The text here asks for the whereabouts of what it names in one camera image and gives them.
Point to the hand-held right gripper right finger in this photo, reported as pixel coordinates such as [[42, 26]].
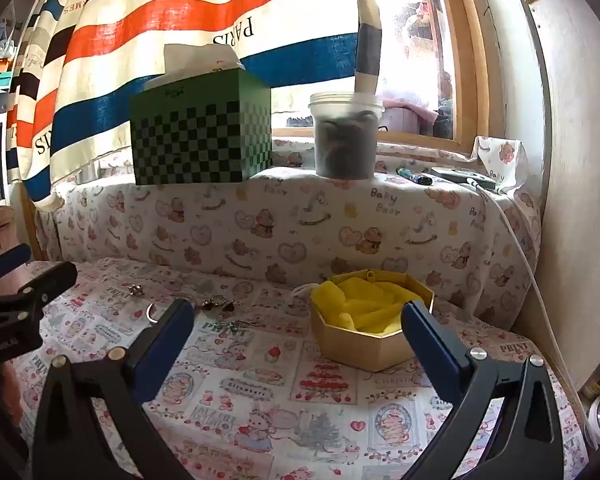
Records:
[[430, 345]]

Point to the wooden window frame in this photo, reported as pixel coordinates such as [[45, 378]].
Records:
[[467, 60]]

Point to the gold octagonal jewelry box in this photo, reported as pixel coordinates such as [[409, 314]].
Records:
[[360, 347]]

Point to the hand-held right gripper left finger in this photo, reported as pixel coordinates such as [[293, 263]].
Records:
[[165, 345]]

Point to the blue black pen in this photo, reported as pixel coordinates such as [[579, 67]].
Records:
[[412, 175]]

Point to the cartoon print tablecloth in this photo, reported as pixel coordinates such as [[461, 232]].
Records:
[[280, 385]]

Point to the clear plastic jar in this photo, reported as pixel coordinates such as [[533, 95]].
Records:
[[347, 135]]

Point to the silver bangle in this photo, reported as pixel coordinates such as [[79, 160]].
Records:
[[150, 312]]

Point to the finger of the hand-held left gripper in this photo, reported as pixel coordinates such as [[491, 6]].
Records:
[[45, 280], [7, 262]]

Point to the person's left forearm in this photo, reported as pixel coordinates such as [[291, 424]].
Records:
[[12, 385]]

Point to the white tissue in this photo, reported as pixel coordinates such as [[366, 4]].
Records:
[[200, 60]]

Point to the green checkered tissue box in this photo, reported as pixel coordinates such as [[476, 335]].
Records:
[[200, 140]]

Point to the bear print cloth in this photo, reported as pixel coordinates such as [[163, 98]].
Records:
[[280, 225]]

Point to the yellow cloth lining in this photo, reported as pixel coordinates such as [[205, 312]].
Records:
[[365, 310]]

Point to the striped curtain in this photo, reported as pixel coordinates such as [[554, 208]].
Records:
[[180, 20]]

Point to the dark flat device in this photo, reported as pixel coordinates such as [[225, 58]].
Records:
[[462, 176]]

